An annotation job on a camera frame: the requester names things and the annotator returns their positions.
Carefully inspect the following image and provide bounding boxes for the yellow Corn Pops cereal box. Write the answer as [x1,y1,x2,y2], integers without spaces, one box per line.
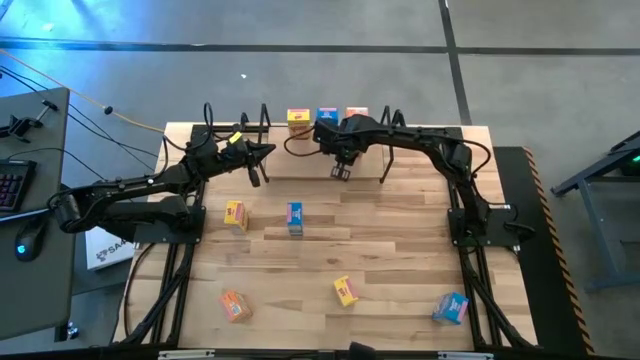
[332,275,360,308]
[286,108,312,140]
[223,200,250,235]

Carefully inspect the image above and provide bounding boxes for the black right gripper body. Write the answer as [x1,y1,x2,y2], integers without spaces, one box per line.
[313,115,375,182]

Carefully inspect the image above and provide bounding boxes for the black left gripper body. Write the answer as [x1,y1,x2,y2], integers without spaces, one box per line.
[217,115,262,188]

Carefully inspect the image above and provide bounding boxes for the black computer mouse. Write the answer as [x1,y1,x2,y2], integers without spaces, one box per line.
[13,215,49,263]

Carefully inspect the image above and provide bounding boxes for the yellow floor cable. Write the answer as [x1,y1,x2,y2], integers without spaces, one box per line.
[0,48,166,134]

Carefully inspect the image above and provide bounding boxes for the dark rounded object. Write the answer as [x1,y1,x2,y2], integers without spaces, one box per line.
[347,342,376,360]

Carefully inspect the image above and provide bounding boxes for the blue metal stand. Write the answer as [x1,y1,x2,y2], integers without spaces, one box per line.
[549,130,640,294]

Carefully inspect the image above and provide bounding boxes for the black clamp mount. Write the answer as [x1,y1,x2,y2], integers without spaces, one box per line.
[0,99,59,144]

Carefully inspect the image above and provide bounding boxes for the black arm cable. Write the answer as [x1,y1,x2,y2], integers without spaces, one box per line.
[160,101,236,154]
[283,125,321,158]

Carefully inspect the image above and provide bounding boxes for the black floor cable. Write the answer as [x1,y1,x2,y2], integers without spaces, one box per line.
[0,64,160,161]

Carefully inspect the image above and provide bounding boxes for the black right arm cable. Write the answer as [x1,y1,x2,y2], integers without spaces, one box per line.
[283,125,321,158]

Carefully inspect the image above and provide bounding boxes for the black mat with hazard stripe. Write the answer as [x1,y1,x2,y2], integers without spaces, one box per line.
[492,145,596,356]

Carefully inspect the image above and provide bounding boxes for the silver metal bracket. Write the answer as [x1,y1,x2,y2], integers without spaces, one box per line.
[438,351,495,360]
[158,349,216,360]

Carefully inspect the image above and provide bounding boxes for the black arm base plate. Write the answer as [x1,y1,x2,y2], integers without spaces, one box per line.
[448,206,522,248]
[133,206,207,245]

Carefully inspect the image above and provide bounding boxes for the desk caster wheel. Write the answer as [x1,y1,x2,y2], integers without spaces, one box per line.
[53,322,81,344]

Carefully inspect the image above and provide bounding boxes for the white printed cardboard box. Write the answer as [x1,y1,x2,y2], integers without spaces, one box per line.
[83,222,139,272]

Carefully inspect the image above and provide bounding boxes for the black aluminium rig frame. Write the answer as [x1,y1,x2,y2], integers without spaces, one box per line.
[119,112,539,351]

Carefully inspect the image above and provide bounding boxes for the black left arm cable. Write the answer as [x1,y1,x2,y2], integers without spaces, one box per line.
[160,101,236,154]

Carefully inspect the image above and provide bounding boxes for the blue cereal box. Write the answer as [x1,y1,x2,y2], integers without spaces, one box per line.
[286,201,305,237]
[432,291,470,327]
[315,106,340,126]

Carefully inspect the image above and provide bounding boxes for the dark gray desk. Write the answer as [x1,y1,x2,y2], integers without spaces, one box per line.
[0,87,79,341]

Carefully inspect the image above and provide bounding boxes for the black backlit keyboard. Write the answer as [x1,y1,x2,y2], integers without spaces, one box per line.
[0,158,39,214]

